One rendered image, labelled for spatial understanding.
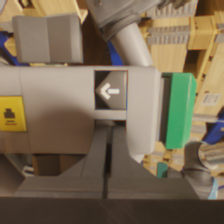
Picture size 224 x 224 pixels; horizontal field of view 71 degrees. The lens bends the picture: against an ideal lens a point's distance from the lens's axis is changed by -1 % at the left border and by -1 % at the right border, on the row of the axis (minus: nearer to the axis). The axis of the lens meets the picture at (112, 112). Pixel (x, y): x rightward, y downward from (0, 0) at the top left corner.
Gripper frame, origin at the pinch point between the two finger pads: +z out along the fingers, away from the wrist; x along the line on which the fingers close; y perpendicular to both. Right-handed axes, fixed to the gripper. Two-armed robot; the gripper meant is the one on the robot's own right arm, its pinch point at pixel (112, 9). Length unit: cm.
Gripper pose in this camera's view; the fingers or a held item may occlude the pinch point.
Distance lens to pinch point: 18.3
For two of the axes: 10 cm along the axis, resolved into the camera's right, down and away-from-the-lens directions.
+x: -0.2, 2.6, -9.7
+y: -4.9, -8.4, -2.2
